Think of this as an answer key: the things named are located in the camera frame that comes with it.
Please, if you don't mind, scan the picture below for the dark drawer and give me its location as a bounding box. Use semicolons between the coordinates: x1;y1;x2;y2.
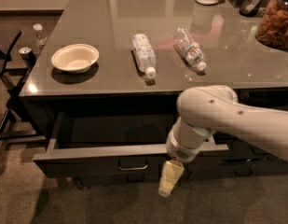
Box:
80;174;159;187
32;111;230;179
182;160;288;181
220;140;275;163

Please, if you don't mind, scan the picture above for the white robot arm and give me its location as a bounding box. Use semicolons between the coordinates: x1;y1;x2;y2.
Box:
158;85;288;197

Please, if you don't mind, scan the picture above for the dark drawer cabinet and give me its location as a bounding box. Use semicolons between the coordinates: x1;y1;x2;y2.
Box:
18;0;288;189

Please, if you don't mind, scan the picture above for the white labelled plastic bottle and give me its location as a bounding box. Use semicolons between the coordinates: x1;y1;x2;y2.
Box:
132;34;157;79

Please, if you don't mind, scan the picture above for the clear plastic water bottle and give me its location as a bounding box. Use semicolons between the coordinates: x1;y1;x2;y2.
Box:
174;28;207;72

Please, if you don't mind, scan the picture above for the white paper bowl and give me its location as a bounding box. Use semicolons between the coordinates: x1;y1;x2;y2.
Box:
51;44;99;74

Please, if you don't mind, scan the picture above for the black chair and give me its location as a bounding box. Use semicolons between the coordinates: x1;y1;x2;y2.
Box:
0;25;41;140

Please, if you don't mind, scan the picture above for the glass jar of snacks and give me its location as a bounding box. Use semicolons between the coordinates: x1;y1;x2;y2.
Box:
255;0;288;49

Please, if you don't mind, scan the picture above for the small upright water bottle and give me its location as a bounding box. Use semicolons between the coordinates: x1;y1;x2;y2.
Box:
33;23;48;50

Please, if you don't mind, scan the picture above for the metal drink can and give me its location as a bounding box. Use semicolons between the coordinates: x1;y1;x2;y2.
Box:
19;47;35;68

